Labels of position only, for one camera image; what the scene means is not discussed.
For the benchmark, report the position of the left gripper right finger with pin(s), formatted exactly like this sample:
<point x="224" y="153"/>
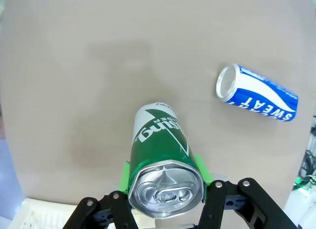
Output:
<point x="247" y="209"/>

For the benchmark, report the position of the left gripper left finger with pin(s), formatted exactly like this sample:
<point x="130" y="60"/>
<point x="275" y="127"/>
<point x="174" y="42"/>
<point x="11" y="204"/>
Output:
<point x="103" y="214"/>

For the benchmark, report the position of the green cider can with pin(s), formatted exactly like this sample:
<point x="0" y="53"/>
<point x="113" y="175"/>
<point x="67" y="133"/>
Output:
<point x="160" y="145"/>

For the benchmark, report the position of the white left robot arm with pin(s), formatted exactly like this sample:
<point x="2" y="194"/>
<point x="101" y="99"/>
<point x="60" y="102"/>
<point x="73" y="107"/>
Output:
<point x="302" y="209"/>

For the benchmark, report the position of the cream plastic shopping basket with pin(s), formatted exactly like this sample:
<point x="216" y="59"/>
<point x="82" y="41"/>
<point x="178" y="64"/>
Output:
<point x="37" y="214"/>

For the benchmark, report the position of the blue Pocari Sweat can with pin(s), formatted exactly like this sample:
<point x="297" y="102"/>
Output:
<point x="259" y="95"/>

